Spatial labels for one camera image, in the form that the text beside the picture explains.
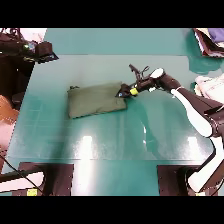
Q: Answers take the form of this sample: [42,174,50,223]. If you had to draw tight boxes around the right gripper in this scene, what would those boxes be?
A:
[115,82,140,100]

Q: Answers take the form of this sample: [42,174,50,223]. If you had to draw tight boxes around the green shirt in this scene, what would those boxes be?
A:
[67,81,129,120]

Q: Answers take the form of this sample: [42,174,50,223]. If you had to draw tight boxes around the white garment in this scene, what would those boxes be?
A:
[193,73,224,105]

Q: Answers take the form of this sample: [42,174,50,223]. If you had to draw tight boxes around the purple garment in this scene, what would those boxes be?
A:
[207,27,224,45]

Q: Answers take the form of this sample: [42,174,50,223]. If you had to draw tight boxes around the black cable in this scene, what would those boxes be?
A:
[0,154,45,196]

